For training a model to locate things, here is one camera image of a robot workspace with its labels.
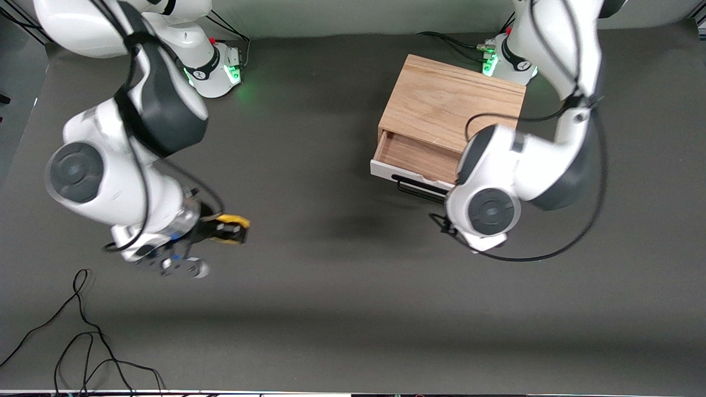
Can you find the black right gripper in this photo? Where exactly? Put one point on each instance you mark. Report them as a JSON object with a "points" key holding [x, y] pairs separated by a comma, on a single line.
{"points": [[208, 230]]}

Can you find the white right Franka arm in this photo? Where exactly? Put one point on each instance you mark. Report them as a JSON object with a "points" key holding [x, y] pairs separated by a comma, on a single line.
{"points": [[110, 165]]}

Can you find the wooden drawer cabinet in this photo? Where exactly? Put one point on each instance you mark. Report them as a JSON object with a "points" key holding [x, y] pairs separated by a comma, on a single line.
{"points": [[447, 94]]}

